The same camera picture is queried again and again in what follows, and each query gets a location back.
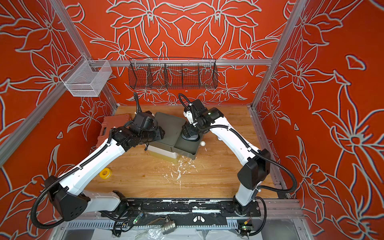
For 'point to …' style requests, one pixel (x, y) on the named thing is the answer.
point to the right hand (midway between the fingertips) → (189, 128)
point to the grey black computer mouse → (193, 138)
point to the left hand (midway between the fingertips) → (163, 131)
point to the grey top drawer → (188, 148)
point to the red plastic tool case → (109, 122)
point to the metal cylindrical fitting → (168, 227)
